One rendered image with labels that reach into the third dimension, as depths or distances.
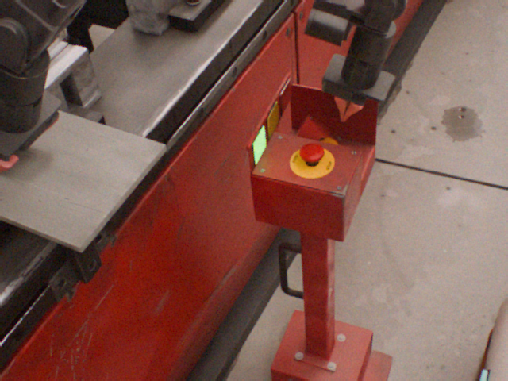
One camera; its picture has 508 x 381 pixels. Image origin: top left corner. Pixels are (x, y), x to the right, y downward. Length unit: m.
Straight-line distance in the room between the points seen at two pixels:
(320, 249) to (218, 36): 0.43
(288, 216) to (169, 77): 0.30
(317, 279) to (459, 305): 0.61
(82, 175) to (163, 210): 0.36
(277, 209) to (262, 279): 0.74
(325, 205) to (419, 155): 1.17
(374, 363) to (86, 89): 1.02
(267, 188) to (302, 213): 0.07
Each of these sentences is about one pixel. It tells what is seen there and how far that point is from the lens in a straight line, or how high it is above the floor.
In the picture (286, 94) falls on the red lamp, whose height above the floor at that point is 0.82.
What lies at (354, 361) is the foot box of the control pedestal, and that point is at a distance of 1.72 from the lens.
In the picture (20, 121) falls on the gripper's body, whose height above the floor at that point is 1.10.
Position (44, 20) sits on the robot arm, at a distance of 0.72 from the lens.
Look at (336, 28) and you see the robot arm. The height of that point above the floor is 0.99.
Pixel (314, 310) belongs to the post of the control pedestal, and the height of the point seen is 0.32.
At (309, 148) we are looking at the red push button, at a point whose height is 0.81.
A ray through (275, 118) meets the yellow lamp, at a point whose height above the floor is 0.81.
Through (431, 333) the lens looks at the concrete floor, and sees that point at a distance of 1.92.
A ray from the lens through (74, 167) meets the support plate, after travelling 0.92.
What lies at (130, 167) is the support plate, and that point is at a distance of 0.90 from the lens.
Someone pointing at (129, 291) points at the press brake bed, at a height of 0.63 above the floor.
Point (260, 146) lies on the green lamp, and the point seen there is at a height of 0.81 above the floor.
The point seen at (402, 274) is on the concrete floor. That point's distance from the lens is 2.01.
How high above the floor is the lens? 1.62
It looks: 47 degrees down
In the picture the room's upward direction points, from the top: 7 degrees counter-clockwise
